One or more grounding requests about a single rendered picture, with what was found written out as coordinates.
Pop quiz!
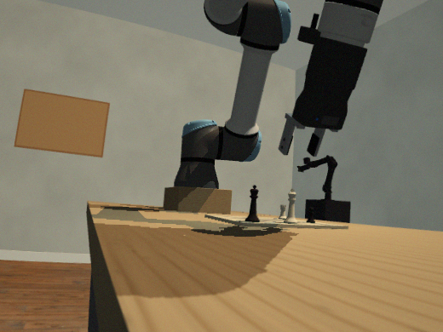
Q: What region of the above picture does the white chess rook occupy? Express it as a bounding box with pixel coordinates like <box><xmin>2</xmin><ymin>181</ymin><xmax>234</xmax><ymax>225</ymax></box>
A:
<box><xmin>278</xmin><ymin>205</ymin><xmax>286</xmax><ymax>220</ymax></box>

